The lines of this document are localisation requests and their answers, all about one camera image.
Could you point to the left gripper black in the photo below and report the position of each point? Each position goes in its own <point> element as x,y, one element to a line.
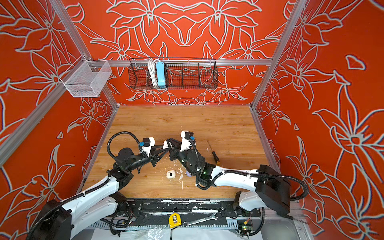
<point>155,157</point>

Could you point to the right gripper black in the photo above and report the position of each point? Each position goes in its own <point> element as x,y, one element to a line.
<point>175,145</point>

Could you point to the white earbuds charging case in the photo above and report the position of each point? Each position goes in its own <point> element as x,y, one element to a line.
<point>165,145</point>

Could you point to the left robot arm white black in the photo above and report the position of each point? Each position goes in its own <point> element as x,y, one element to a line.
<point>65,219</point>

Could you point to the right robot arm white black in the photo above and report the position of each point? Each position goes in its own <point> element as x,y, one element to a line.
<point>261,188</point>

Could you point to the small white open case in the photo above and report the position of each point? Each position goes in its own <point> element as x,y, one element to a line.
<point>171,174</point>

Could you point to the yellow black screwdriver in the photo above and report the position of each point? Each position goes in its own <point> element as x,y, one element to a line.
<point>216,158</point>

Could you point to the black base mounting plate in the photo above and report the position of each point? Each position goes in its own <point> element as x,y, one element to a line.
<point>156,212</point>

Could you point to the yellow tape measure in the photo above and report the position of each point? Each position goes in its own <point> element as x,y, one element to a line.
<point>175,220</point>

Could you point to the light blue box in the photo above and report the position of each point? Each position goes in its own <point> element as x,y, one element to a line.
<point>160,66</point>

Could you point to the silver wrench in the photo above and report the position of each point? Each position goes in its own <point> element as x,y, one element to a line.
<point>211,217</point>

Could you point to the clear plastic bin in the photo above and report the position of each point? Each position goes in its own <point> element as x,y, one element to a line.
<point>84,81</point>

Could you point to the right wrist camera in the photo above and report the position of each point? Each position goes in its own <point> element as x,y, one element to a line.
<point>186,139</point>

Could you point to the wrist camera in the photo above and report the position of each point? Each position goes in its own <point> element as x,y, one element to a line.
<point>186,139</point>
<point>146,145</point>

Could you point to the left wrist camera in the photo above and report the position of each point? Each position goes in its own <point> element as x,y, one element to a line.
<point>146,145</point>

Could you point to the black wire basket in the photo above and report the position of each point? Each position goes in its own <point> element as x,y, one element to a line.
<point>181,73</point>

